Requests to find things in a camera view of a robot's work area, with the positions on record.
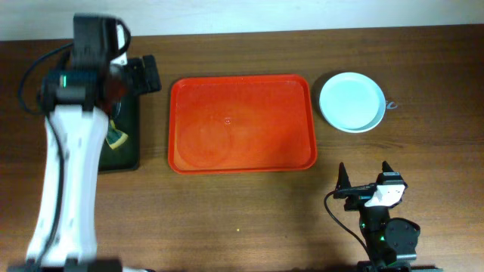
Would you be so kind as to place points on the green and yellow sponge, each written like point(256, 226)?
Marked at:
point(115, 138)

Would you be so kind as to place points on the red plastic tray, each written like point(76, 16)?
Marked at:
point(241, 124)

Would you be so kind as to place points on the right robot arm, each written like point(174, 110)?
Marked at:
point(390, 243)

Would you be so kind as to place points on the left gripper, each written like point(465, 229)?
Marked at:
point(149, 74)

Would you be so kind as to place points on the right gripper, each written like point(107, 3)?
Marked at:
point(355, 196)

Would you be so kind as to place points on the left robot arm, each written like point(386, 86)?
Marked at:
point(76, 101)

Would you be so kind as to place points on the light blue plate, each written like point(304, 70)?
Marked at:
point(352, 102)

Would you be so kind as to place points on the black plastic tray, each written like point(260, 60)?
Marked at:
point(127, 118)

